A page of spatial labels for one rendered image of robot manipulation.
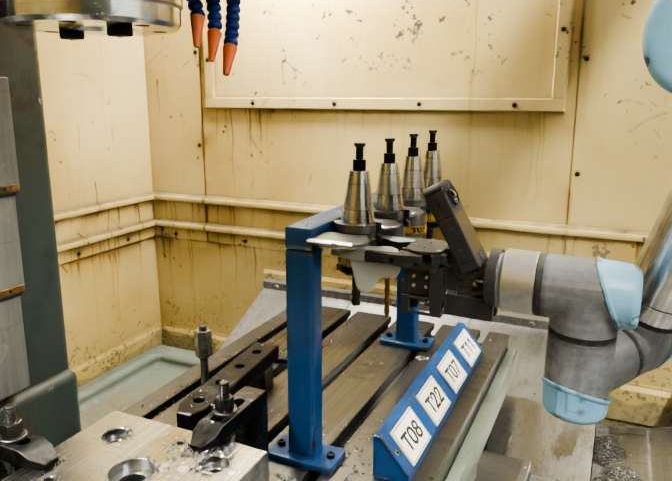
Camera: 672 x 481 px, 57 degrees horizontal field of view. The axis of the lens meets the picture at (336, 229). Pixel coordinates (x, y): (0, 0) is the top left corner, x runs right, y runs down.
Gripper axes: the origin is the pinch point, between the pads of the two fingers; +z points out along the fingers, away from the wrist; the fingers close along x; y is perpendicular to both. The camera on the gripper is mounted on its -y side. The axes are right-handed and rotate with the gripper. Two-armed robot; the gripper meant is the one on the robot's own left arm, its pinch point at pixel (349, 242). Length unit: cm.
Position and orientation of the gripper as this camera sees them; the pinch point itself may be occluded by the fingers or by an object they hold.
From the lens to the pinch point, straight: 83.3
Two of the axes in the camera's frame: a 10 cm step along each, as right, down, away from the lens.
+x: 4.2, -1.8, 8.9
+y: -0.2, 9.8, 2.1
